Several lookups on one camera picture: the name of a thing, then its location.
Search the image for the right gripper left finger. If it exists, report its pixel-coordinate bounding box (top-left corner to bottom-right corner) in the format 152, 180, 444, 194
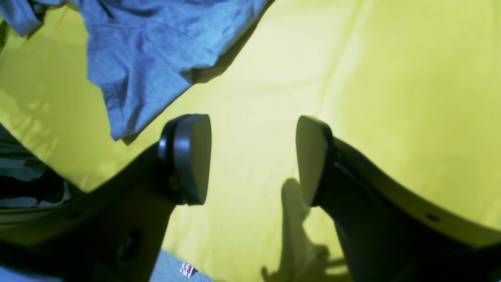
1, 114, 212, 282

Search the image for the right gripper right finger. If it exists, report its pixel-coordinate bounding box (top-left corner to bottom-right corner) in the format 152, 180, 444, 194
296, 116, 501, 282

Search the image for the grey t-shirt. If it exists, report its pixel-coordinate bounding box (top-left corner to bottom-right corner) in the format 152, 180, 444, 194
0, 0, 270, 141

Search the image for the yellow table cloth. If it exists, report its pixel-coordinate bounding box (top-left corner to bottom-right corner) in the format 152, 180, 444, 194
0, 0, 501, 282

